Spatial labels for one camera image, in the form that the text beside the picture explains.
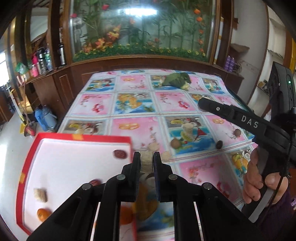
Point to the green leafy vegetable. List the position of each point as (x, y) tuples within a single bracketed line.
[(178, 80)]

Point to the purple bottles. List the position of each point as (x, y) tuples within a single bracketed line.
[(229, 63)]

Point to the black thermos flask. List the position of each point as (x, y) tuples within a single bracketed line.
[(62, 55)]

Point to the brown longan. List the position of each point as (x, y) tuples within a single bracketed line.
[(237, 132), (175, 143)]

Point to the pink bottle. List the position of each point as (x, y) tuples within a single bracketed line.
[(34, 68)]

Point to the large glass aquarium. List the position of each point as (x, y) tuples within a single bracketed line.
[(173, 28)]

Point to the person right hand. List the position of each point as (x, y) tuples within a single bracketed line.
[(253, 182)]

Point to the red white box tray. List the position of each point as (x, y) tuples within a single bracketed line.
[(63, 165)]

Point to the beige biscuit piece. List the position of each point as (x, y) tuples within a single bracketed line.
[(146, 163)]

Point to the colourful fruit print tablecloth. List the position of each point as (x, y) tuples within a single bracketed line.
[(135, 104)]

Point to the dark wooden cabinet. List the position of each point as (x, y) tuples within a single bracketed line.
[(38, 27)]

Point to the beige biscuit in tray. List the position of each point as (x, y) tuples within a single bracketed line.
[(40, 195)]

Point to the orange kumquat in tray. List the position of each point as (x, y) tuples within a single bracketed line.
[(43, 214)]

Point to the blue water jug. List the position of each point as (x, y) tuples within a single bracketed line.
[(46, 119)]

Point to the red date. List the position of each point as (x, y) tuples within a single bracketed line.
[(95, 182), (120, 154)]

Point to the dark date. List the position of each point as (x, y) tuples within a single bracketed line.
[(219, 144)]

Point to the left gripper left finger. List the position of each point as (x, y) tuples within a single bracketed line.
[(134, 175)]

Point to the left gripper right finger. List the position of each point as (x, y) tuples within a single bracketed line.
[(161, 176)]

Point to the brown longan on cloth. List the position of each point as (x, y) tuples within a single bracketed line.
[(175, 143)]

